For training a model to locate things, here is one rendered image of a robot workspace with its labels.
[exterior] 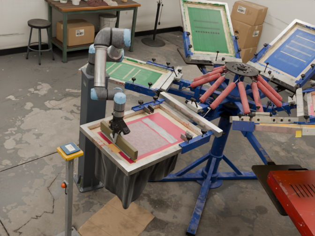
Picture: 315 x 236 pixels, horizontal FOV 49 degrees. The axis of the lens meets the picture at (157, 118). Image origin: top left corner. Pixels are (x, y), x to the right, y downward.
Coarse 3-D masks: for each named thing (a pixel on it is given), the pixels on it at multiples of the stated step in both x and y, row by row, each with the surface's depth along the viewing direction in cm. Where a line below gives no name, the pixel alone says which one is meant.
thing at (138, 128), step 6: (156, 114) 287; (138, 120) 275; (156, 120) 279; (162, 120) 280; (168, 120) 282; (132, 126) 266; (138, 126) 267; (144, 126) 269; (162, 126) 273; (132, 132) 260; (138, 132) 261; (144, 132) 262; (150, 132) 264; (126, 138) 252; (132, 138) 253
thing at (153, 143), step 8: (168, 128) 272; (176, 128) 273; (144, 136) 258; (152, 136) 259; (160, 136) 261; (176, 136) 264; (136, 144) 248; (144, 144) 249; (152, 144) 251; (160, 144) 252; (168, 144) 254; (120, 152) 237; (144, 152) 241; (152, 152) 243; (128, 160) 232; (136, 160) 233
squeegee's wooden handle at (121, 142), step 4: (100, 124) 249; (104, 124) 246; (100, 128) 251; (104, 128) 247; (108, 128) 242; (104, 132) 249; (108, 132) 244; (116, 132) 239; (120, 136) 236; (116, 140) 238; (120, 140) 234; (124, 140) 233; (120, 144) 235; (124, 144) 231; (128, 144) 230; (124, 148) 233; (128, 148) 229; (132, 148) 227; (128, 152) 230; (132, 152) 226; (136, 152) 226; (132, 156) 228; (136, 156) 228
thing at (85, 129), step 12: (156, 108) 295; (168, 108) 291; (108, 120) 262; (180, 120) 280; (84, 132) 247; (96, 144) 239; (108, 156) 230; (156, 156) 234; (168, 156) 240; (120, 168) 222; (132, 168) 220; (144, 168) 227
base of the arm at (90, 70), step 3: (90, 63) 271; (87, 66) 275; (90, 66) 272; (93, 66) 271; (87, 69) 274; (90, 69) 272; (93, 69) 272; (87, 72) 274; (90, 72) 273; (93, 72) 272; (90, 75) 274; (93, 75) 273
